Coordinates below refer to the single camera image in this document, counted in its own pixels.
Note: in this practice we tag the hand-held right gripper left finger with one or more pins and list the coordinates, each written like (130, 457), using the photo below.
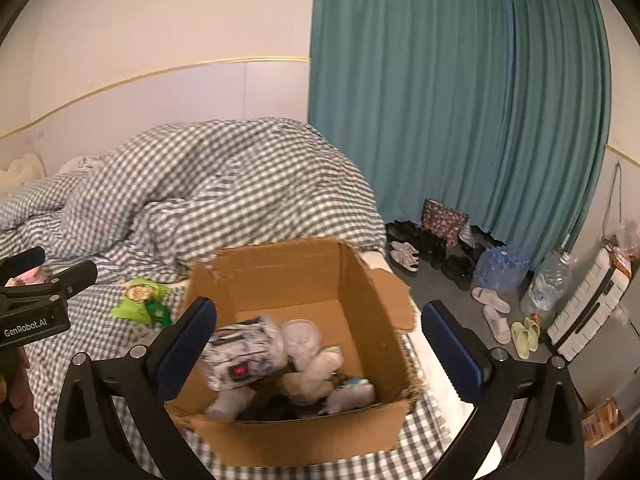
(187, 345)

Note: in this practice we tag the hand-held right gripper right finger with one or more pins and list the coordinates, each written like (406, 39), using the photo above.
(452, 355)

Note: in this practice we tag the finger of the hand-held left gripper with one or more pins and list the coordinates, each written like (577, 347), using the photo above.
(70, 278)
(22, 261)

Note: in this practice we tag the grey patterned tissue packet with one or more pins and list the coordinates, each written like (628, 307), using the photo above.
(245, 355)

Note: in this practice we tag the grey plush toy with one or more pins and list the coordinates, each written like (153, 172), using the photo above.
(315, 372)

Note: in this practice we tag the cardboard box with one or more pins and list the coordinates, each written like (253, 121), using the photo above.
(310, 435)

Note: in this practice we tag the person's left hand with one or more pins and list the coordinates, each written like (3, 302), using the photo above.
(20, 400)

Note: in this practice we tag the pink drinking bottle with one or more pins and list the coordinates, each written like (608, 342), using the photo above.
(32, 276)

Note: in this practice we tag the dark green wrapper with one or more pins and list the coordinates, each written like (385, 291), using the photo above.
(160, 313)

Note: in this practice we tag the grey checkered bed sheet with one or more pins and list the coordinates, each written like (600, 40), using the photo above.
(100, 332)

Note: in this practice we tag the green snack packet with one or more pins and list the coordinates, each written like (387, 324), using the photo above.
(137, 300)

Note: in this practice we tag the green slipper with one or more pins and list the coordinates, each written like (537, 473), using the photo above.
(520, 340)
(532, 332)

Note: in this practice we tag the black shoes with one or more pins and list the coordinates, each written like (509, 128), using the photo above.
(402, 232)
(457, 272)

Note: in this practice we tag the beige tufted headboard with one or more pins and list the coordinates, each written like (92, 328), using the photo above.
(20, 170)

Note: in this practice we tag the blue plastic bag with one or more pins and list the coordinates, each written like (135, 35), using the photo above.
(500, 267)

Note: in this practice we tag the black boots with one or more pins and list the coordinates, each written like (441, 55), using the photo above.
(437, 250)

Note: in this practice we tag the white sneakers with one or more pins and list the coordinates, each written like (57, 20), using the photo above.
(405, 257)

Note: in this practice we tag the large clear water jug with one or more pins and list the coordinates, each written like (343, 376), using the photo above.
(547, 290)

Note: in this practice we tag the floral fabric bag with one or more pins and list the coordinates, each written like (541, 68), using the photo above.
(442, 220)

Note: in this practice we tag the white ribbed suitcase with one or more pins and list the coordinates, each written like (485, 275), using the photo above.
(590, 305)

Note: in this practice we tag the grey checkered duvet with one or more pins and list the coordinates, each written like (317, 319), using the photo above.
(200, 185)

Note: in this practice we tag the orange snack bag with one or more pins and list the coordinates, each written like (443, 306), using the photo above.
(600, 422)

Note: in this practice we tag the clear plastic bag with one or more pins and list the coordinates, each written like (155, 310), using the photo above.
(627, 250)

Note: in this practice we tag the teal curtain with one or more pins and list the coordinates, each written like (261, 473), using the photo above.
(425, 110)

